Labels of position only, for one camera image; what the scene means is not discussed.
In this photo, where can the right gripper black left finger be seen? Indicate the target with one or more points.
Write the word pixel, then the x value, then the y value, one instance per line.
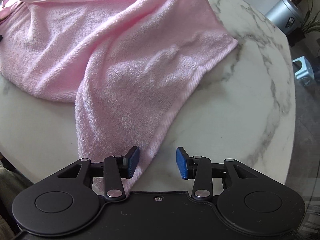
pixel 113 170

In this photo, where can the green potted plant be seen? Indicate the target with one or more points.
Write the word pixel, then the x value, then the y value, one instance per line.
pixel 310 22

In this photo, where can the pink terry towel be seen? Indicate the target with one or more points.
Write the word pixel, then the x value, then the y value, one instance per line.
pixel 128 66

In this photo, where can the silver metal trash can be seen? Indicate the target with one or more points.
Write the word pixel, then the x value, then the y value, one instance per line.
pixel 285 15

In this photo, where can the light blue plastic stool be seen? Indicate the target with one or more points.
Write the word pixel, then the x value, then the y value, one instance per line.
pixel 305 74

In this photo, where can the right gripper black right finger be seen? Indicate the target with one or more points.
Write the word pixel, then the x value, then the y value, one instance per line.
pixel 201 170

